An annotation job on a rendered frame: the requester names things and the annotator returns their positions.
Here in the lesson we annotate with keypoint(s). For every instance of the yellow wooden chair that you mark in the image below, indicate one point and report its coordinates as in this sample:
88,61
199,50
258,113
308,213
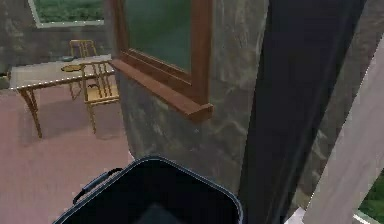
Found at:
82,47
100,90

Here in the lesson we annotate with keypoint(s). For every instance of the brown framed window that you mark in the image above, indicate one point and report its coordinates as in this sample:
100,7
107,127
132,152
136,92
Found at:
180,76

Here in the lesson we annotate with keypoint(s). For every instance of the black plastic bin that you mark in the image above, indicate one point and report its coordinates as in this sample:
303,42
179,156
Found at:
156,193

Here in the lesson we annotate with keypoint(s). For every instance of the yellow plate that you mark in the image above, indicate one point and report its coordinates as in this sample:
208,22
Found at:
71,68

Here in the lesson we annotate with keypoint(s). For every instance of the grey bowl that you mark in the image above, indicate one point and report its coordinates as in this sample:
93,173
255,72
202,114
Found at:
67,58

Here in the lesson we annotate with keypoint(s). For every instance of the white top wooden table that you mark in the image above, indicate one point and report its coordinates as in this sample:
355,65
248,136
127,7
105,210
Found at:
43,73

